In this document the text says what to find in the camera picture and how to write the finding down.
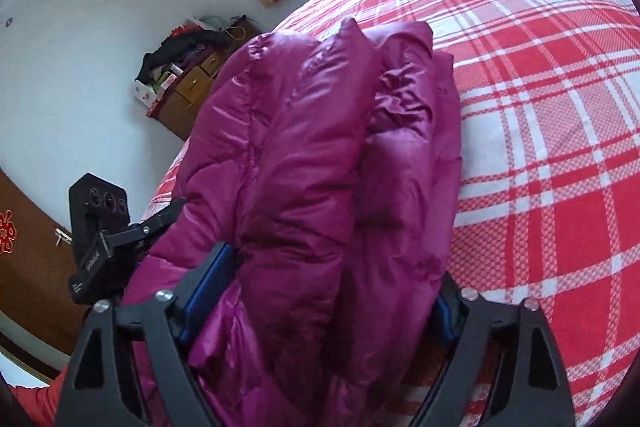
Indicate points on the brown wooden desk cabinet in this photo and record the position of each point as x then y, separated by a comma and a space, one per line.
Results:
182, 87

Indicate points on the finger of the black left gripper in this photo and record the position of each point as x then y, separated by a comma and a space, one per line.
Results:
138, 238

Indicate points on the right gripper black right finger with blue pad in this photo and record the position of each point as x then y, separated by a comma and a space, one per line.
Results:
528, 386

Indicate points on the magenta puffer down jacket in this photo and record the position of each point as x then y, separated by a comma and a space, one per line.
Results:
333, 168

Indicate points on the silver door handle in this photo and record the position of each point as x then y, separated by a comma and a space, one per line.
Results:
62, 237

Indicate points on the red white plaid bed cover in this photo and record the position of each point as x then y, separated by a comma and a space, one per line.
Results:
548, 203

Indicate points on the pile of clothes on desk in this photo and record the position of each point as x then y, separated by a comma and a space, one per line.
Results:
182, 40

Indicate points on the white gift box on desk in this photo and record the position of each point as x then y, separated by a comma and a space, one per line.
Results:
144, 94

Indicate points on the brown wooden door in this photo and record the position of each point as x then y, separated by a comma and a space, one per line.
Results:
40, 324

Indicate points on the red double happiness decal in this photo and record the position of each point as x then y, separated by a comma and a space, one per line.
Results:
8, 232

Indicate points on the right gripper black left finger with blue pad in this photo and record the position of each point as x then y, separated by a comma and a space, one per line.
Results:
102, 386

